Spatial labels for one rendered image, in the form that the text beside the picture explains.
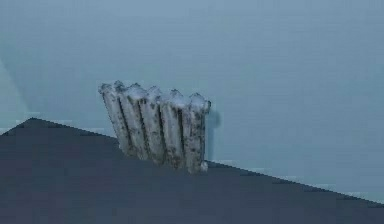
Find white ribbed radiator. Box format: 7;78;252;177
97;79;212;175

